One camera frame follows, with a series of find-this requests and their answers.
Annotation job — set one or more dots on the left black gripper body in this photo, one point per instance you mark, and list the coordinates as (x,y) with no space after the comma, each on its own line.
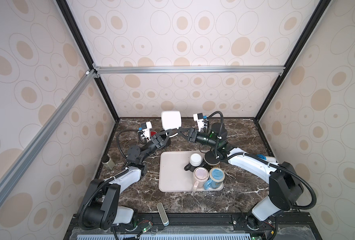
(154,142)

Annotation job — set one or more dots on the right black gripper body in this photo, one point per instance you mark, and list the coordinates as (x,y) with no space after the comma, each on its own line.
(201,138)

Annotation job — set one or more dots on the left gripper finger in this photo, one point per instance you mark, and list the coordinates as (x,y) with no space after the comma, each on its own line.
(163,134)
(166,139)

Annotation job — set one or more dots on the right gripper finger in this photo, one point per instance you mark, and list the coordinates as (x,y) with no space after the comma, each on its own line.
(186,130)
(184,134)

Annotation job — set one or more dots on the white mug red inside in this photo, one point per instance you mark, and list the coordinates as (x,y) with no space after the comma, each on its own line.
(152,133)

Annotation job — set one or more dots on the white ribbed mug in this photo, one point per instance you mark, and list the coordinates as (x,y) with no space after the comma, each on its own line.
(171,120)

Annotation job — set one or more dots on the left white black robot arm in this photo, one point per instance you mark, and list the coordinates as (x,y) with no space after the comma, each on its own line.
(100,207)

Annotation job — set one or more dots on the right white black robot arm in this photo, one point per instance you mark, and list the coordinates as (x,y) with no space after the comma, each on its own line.
(287,190)

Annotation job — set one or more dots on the small white black mug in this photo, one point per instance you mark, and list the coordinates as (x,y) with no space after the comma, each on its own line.
(195,161)

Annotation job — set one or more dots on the black skull pattern mug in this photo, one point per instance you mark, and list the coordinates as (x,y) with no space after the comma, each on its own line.
(210,161)

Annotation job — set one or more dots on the pink mug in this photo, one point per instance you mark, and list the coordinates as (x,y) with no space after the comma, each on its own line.
(199,178)

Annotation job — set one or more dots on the blue mug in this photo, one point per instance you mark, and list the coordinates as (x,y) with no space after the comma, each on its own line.
(215,180)

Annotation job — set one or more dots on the beige plastic tray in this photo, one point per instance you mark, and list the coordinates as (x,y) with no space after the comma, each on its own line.
(172,176)

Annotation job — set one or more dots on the small bottle black cap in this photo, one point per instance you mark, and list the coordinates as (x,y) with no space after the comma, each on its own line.
(108,162)

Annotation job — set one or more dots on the grey white remote bar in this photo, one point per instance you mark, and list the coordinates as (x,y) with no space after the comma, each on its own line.
(162,214)

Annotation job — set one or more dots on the white cup blue lid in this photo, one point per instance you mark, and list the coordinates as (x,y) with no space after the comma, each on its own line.
(267,158)

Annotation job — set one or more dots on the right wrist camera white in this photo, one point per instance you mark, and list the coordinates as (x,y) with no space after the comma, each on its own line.
(201,121)

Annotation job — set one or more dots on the diagonal aluminium frame bar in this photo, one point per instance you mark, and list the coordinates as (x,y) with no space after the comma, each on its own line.
(25,159)

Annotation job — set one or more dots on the horizontal aluminium frame bar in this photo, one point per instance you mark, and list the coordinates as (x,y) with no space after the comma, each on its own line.
(190,69)

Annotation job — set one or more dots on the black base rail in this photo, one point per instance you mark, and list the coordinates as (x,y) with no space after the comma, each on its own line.
(208,226)

